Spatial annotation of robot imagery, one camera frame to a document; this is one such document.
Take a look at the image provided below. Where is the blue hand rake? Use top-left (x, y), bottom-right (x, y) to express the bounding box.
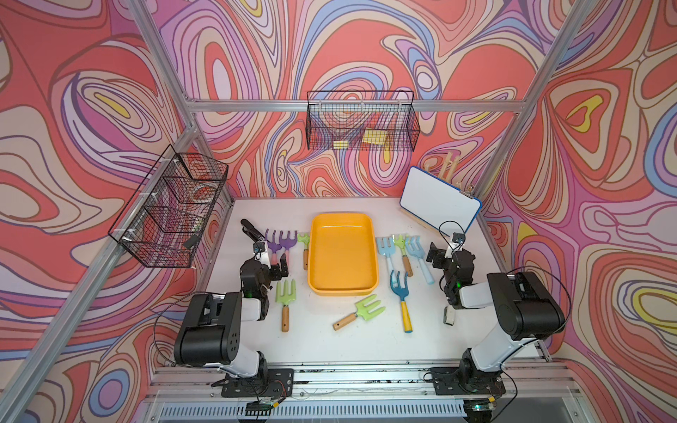
top-left (405, 236), bottom-right (435, 285)

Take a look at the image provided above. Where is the purple garden fork pink handle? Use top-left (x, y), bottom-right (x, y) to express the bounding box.
top-left (264, 229), bottom-right (282, 265)

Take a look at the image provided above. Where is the purple hand rake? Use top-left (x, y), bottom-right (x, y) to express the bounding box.
top-left (280, 231), bottom-right (298, 271)

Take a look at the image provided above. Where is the green garden fork wooden handle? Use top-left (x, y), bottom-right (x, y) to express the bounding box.
top-left (275, 280), bottom-right (296, 333)

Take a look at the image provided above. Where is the green hand rake wooden handle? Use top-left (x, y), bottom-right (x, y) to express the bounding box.
top-left (391, 234), bottom-right (414, 277)

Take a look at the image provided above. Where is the blue handled garden fork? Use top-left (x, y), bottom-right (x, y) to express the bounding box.
top-left (376, 237), bottom-right (397, 277)

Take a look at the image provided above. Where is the teal fork yellow handle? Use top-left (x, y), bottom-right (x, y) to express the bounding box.
top-left (390, 270), bottom-right (414, 333)

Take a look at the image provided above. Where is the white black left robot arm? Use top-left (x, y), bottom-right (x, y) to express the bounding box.
top-left (173, 257), bottom-right (294, 402)

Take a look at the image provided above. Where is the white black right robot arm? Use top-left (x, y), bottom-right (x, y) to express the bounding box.
top-left (426, 244), bottom-right (567, 396)

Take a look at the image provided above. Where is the yellow plastic storage box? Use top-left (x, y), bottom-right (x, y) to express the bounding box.
top-left (308, 213), bottom-right (379, 296)

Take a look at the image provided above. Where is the black stapler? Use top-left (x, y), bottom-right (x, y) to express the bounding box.
top-left (240, 219), bottom-right (266, 243)

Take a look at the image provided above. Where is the blue framed whiteboard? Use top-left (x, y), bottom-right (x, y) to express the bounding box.
top-left (398, 166), bottom-right (483, 243)

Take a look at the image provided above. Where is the small white eraser block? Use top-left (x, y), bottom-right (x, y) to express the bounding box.
top-left (443, 306), bottom-right (457, 326)

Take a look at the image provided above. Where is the yellow sticky note pad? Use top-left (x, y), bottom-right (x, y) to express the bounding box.
top-left (361, 129), bottom-right (388, 146)

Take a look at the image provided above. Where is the small yellow sticky note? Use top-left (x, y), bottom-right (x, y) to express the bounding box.
top-left (333, 140), bottom-right (351, 151)

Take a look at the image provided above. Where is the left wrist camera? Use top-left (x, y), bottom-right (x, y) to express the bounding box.
top-left (253, 241), bottom-right (269, 264)

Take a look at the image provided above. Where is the black wire basket left wall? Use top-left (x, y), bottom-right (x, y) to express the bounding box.
top-left (108, 146), bottom-right (228, 268)

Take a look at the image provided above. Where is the black wire basket wall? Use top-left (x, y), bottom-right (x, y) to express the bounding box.
top-left (108, 146), bottom-right (228, 268)
top-left (305, 88), bottom-right (421, 152)

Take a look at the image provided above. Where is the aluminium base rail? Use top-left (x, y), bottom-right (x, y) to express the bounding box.
top-left (136, 360), bottom-right (595, 422)

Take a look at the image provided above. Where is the black wire basket back wall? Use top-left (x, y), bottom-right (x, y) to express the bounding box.
top-left (305, 88), bottom-right (421, 152)

